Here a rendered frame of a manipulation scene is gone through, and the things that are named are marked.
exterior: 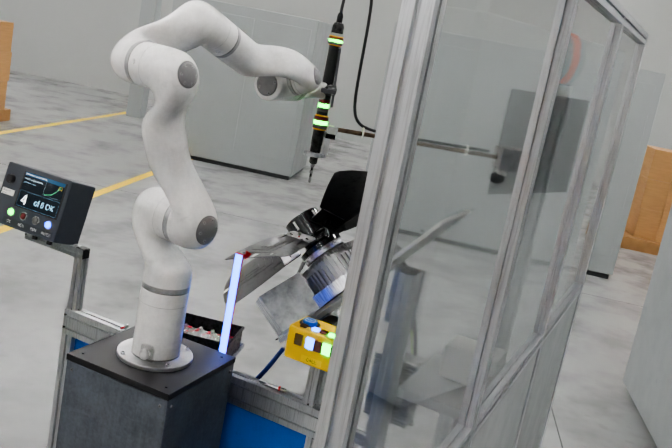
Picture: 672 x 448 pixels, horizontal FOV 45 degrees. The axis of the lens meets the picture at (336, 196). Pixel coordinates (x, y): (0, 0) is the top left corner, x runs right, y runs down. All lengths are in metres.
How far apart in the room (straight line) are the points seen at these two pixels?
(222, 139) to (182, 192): 8.08
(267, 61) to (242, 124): 7.86
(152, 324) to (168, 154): 0.43
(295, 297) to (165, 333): 0.58
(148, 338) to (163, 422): 0.21
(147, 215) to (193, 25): 0.47
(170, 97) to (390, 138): 0.88
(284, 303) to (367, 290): 1.49
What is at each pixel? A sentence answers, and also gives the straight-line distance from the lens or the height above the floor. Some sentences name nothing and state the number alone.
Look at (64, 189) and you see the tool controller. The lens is 2.50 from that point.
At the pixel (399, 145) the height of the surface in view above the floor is 1.70.
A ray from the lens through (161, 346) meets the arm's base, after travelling 2.05.
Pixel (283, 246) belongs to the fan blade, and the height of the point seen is 1.18.
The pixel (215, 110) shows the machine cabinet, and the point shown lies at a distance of 9.97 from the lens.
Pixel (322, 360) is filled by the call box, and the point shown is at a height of 1.01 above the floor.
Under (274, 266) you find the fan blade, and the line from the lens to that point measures 2.60.
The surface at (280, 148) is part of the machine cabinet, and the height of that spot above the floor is 0.37.
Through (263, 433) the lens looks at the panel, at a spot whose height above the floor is 0.73.
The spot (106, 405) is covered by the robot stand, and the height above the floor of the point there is 0.86.
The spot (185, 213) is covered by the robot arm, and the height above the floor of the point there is 1.35.
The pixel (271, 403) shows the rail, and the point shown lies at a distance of 2.24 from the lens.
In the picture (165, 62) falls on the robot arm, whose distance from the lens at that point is 1.76.
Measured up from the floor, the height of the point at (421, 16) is 1.85.
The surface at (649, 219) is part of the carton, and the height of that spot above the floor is 0.39.
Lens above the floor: 1.81
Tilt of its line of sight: 11 degrees down
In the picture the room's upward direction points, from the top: 11 degrees clockwise
